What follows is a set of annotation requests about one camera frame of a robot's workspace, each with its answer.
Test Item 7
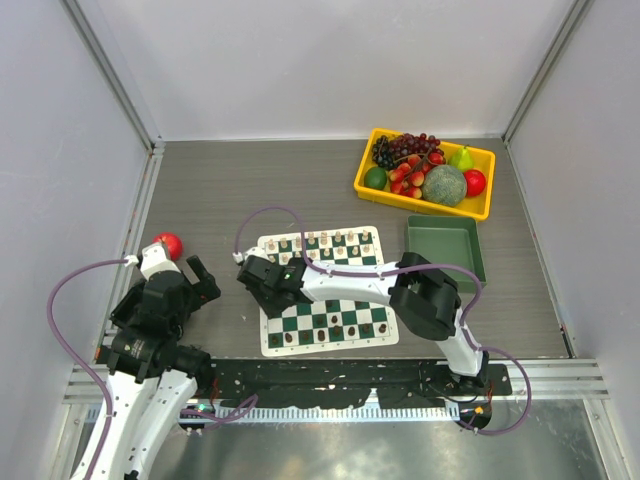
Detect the green white chess board mat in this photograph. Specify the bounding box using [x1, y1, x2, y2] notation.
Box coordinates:
[257, 226, 399, 357]

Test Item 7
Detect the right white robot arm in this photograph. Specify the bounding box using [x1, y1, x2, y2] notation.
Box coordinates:
[232, 247, 489, 394]

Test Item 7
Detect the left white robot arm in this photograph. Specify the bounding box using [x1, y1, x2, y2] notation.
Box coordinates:
[72, 254, 221, 479]

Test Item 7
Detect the red apple on table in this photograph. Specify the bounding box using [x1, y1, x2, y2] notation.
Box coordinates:
[153, 232, 183, 261]

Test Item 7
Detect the green lime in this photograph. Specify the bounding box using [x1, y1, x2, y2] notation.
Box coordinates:
[363, 167, 388, 190]

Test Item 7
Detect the red cherry bunch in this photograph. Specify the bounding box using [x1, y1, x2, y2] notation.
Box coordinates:
[388, 153, 446, 199]

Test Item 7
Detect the green plastic tray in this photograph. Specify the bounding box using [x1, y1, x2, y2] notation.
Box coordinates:
[405, 215, 487, 287]

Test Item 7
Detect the black grape bunch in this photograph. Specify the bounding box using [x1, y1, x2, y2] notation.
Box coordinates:
[372, 135, 396, 171]

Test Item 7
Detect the dark red grape bunch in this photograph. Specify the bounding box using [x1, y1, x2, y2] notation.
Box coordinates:
[388, 133, 444, 159]

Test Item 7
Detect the green netted melon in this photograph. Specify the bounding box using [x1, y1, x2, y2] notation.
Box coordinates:
[422, 165, 467, 207]

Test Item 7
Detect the green yellow pear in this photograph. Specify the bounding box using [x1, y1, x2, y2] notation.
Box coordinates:
[448, 145, 475, 173]

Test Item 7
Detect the red apple in bin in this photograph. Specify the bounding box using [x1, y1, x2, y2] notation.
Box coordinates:
[464, 169, 487, 198]

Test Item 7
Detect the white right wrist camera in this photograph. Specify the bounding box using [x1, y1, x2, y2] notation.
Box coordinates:
[232, 246, 269, 265]

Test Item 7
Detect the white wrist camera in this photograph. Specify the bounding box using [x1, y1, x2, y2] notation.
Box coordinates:
[232, 246, 269, 265]
[124, 242, 181, 280]

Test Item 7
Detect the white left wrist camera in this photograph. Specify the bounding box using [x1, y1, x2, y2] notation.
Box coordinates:
[124, 242, 181, 280]

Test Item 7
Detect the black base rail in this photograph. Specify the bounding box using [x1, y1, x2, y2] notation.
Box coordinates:
[164, 355, 511, 409]

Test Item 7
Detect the aluminium frame rail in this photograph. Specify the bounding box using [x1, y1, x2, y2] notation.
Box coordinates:
[63, 360, 608, 432]

